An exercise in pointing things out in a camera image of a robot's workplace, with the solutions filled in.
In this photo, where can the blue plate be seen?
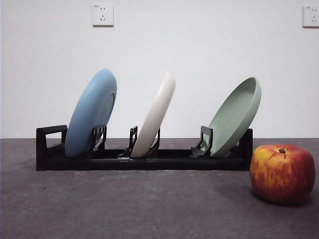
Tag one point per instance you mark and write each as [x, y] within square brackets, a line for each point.
[84, 119]

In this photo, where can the red yellow apple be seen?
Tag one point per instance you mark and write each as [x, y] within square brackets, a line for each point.
[281, 174]

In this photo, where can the white plate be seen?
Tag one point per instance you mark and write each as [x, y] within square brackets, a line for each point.
[154, 117]

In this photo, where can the black plate rack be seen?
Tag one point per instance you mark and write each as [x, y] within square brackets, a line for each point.
[149, 164]

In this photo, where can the green plate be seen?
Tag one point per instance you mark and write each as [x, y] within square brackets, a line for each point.
[231, 124]

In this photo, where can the white wall socket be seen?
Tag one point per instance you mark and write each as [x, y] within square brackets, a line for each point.
[311, 16]
[103, 15]

